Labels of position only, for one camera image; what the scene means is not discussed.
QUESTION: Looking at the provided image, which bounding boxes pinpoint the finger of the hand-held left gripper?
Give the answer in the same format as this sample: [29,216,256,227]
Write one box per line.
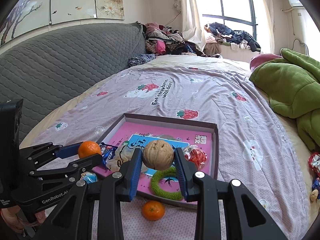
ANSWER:
[19,142,83,165]
[28,152,103,183]

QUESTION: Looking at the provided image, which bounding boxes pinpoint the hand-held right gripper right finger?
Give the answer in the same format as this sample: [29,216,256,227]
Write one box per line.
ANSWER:
[174,147,288,240]

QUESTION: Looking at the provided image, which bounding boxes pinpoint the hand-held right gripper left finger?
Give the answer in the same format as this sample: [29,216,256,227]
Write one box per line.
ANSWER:
[44,148,143,240]

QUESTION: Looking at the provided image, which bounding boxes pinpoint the tangerine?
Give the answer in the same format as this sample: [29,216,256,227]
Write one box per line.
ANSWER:
[142,200,166,221]
[78,141,103,159]

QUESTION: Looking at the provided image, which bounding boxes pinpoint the beige scrunchie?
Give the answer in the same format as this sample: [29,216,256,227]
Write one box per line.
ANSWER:
[106,146,137,172]

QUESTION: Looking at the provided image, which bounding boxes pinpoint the red candy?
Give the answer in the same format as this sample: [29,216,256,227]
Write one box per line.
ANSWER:
[182,146,208,171]

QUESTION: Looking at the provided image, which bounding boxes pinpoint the grey cardboard box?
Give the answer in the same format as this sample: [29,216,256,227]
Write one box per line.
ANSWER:
[97,113,219,208]

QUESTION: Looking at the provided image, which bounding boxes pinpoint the person's left hand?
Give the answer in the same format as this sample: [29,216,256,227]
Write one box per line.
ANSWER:
[0,205,47,233]

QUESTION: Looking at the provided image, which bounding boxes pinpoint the blue ball in clear wrapper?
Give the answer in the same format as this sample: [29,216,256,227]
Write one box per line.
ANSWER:
[82,172,98,184]

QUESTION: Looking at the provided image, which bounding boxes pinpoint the blue snack packet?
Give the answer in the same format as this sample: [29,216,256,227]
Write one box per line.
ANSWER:
[99,142,118,167]

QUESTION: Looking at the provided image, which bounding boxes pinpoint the pink book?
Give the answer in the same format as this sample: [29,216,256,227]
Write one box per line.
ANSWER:
[101,122,213,203]

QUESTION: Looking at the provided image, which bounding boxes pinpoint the grey quilted headboard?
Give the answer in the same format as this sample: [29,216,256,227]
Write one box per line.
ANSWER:
[0,22,147,143]

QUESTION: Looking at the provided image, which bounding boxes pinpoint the lilac strawberry print blanket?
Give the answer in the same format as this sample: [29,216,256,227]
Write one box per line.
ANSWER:
[19,66,311,240]

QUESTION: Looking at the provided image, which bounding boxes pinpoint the dark patterned cloth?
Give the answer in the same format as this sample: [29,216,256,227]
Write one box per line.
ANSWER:
[128,53,157,68]

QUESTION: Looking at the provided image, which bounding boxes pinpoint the red and silver candy packet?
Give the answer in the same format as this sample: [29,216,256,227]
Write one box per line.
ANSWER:
[308,152,320,176]

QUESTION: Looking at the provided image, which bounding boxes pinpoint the pile of clothes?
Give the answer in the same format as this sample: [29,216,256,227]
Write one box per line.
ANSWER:
[143,22,201,56]

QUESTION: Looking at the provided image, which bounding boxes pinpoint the pink pillow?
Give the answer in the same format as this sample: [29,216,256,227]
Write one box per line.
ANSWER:
[250,53,284,72]

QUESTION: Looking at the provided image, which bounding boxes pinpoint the green blanket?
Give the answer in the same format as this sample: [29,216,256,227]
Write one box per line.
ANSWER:
[249,48,320,152]

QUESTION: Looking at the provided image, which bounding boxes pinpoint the clothes on window sill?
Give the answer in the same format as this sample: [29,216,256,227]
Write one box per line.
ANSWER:
[204,22,261,53]

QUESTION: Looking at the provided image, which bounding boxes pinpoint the cream curtain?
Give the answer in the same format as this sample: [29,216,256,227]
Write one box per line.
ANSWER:
[254,0,276,55]
[178,0,207,52]

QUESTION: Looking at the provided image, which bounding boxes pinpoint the window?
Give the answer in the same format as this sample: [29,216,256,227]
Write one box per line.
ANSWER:
[201,0,258,34]

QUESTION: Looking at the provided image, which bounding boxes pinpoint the white air conditioner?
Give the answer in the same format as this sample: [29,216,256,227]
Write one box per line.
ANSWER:
[287,0,307,8]

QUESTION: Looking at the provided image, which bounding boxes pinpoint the fuzzy green ring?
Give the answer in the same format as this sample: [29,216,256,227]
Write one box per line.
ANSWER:
[150,166,186,201]

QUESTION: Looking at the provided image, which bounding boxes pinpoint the floral wall painting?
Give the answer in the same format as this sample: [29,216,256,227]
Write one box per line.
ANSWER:
[0,0,126,47]

